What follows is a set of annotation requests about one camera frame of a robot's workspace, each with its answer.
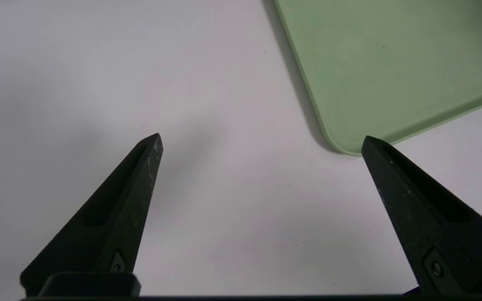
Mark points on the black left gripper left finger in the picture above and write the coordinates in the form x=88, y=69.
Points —
x=111, y=225

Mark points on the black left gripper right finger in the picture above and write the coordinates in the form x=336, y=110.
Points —
x=425, y=225

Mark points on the light green plastic tray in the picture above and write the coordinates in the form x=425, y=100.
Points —
x=391, y=67

